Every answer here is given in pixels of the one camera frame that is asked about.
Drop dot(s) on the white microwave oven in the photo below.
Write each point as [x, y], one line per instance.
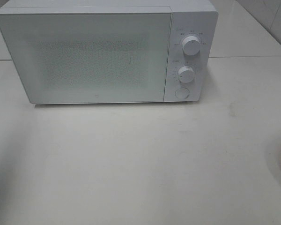
[109, 51]

